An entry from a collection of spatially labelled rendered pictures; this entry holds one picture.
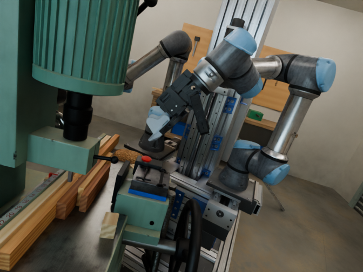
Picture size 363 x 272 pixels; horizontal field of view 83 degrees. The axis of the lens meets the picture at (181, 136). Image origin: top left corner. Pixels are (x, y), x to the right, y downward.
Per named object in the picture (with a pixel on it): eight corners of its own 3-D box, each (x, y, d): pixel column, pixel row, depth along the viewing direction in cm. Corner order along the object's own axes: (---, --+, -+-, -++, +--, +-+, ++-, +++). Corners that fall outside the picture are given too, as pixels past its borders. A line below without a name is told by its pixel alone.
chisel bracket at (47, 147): (85, 181, 49) (89, 149, 46) (24, 167, 48) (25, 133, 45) (97, 167, 56) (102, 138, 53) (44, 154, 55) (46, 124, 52)
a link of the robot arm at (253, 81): (240, 74, 67) (225, 51, 60) (270, 81, 59) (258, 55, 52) (226, 94, 67) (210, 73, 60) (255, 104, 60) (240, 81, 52)
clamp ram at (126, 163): (138, 209, 56) (145, 181, 54) (111, 203, 56) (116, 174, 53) (143, 190, 65) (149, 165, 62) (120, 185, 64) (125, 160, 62)
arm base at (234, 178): (221, 170, 116) (227, 155, 113) (247, 182, 112) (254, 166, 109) (215, 181, 102) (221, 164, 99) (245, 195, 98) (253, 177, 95)
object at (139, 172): (165, 202, 54) (170, 184, 52) (123, 191, 53) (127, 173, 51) (168, 176, 66) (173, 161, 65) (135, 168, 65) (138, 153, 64)
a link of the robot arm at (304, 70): (255, 170, 103) (304, 58, 87) (283, 187, 93) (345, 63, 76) (241, 172, 96) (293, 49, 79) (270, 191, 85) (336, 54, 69)
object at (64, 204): (64, 219, 47) (66, 204, 46) (54, 217, 47) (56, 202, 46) (101, 171, 69) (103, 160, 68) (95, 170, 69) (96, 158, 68)
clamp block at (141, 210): (160, 233, 55) (168, 206, 53) (110, 222, 54) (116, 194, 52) (165, 199, 69) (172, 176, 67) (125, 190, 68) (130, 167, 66)
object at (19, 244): (9, 271, 35) (9, 253, 34) (-3, 269, 35) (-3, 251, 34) (118, 142, 94) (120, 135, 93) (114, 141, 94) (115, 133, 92)
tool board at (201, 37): (283, 111, 347) (307, 56, 319) (169, 78, 355) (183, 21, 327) (282, 111, 351) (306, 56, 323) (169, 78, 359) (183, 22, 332)
